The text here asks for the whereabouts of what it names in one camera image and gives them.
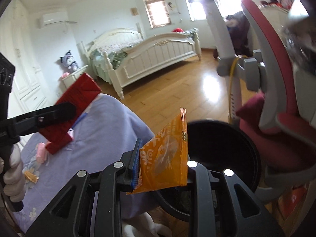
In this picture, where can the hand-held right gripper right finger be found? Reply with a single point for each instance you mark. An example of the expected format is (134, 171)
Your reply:
(197, 177)

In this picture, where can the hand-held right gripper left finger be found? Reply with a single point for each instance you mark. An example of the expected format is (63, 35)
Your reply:
(136, 164)

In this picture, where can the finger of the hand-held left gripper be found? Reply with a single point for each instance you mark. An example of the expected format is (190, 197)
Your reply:
(79, 121)
(49, 117)

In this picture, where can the orange packet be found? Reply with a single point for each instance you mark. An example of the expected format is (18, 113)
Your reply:
(165, 158)

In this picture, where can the red snack box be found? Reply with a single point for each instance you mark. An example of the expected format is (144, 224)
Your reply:
(79, 91)

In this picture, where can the black trash bin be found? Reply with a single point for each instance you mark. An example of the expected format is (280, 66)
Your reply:
(217, 140)

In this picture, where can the person's left hand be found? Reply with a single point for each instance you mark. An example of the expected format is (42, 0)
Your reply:
(13, 181)

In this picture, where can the white wardrobe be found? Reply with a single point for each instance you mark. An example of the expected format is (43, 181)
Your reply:
(23, 64)

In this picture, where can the pink packet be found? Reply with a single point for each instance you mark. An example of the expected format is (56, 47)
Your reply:
(42, 153)

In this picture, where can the white nightstand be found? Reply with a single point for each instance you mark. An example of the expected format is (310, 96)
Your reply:
(72, 77)

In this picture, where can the pink plush item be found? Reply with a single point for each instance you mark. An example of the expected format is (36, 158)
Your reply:
(66, 75)

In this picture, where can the purple plush toy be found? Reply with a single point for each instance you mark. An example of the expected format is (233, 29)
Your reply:
(69, 61)

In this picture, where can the gold green packet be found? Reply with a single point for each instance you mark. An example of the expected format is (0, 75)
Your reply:
(31, 177)

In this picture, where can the white fluffy cloth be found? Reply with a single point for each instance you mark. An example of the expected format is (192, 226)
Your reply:
(145, 227)

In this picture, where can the green bed quilt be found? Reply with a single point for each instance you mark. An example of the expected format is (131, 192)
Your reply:
(113, 55)

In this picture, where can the white air conditioner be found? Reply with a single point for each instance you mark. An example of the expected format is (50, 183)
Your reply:
(52, 19)

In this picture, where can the white wooden bed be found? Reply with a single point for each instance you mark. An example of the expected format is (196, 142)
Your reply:
(153, 54)

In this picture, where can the pink grey office chair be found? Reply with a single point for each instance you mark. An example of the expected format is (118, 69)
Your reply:
(279, 84)

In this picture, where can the red plush cushion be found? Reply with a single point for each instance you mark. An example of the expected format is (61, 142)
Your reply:
(177, 30)

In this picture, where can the window with brown blind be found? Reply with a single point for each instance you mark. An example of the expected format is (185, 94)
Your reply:
(156, 8)

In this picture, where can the clothes on bed footboard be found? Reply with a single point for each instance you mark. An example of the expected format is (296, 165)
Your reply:
(193, 35)

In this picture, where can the dark brown recliner chair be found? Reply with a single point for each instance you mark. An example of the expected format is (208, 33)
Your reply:
(240, 30)

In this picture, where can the white wooden cabinet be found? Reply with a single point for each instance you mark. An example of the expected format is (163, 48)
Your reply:
(274, 14)

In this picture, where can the wooden wall ornament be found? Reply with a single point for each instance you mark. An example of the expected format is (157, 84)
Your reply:
(134, 11)

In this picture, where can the small wall picture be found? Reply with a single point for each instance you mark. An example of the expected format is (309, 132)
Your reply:
(173, 5)

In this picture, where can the wall poster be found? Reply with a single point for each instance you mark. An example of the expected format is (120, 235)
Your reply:
(286, 1)

